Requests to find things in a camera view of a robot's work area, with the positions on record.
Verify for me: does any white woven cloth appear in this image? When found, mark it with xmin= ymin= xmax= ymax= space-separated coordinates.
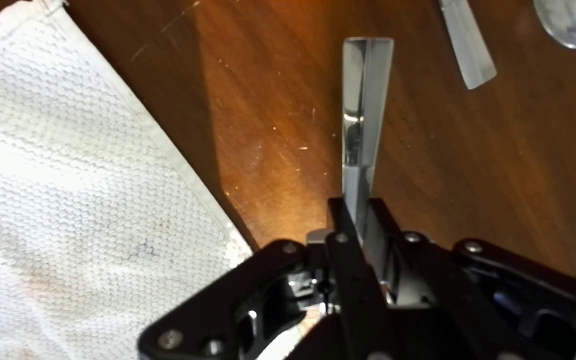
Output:
xmin=0 ymin=0 xmax=251 ymax=360

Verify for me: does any silver cutlery piece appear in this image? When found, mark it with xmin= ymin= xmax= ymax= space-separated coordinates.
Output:
xmin=339 ymin=35 xmax=397 ymax=231

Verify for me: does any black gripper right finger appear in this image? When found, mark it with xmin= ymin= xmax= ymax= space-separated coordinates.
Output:
xmin=370 ymin=200 xmax=576 ymax=360

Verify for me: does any silver knife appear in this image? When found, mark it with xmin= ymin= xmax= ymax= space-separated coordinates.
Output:
xmin=439 ymin=0 xmax=497 ymax=89

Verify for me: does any silver spoon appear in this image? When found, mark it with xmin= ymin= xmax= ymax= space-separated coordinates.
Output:
xmin=533 ymin=0 xmax=576 ymax=49

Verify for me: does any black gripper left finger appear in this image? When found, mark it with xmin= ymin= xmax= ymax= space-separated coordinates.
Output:
xmin=139 ymin=198 xmax=397 ymax=360

